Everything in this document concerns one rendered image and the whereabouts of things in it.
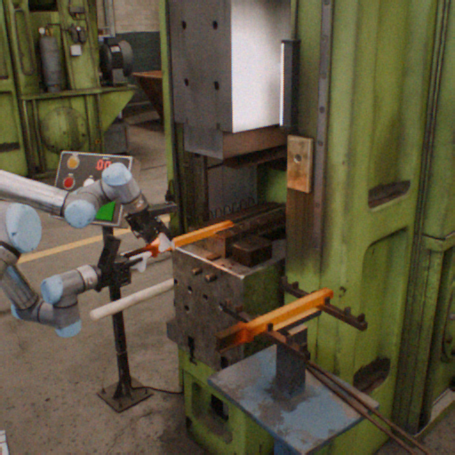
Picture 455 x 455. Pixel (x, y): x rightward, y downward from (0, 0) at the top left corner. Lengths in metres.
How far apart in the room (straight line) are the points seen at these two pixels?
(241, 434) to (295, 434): 0.73
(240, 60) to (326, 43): 0.27
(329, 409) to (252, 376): 0.25
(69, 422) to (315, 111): 1.79
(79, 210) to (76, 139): 5.20
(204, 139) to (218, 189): 0.38
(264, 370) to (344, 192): 0.59
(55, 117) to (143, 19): 4.80
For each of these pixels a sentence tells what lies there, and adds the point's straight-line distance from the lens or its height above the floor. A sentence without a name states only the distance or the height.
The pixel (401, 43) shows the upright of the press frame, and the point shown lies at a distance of 1.90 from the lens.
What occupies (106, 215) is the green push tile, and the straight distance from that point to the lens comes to 2.18.
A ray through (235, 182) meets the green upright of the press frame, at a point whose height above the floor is 1.07.
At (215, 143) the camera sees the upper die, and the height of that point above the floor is 1.32.
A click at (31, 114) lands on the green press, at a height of 0.74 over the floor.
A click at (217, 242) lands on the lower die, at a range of 1.93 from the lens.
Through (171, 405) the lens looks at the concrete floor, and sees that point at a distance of 2.71.
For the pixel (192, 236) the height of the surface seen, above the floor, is 1.01.
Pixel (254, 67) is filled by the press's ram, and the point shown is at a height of 1.56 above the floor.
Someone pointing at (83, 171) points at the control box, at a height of 1.14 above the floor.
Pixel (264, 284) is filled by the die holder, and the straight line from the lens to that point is 1.89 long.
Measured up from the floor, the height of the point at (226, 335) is 1.00.
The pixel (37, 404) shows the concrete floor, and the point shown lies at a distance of 2.87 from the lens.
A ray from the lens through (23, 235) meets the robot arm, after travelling 1.38.
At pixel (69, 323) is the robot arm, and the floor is 0.88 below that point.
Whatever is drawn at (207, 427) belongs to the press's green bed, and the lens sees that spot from 2.36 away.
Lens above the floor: 1.71
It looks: 22 degrees down
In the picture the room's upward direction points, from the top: 1 degrees counter-clockwise
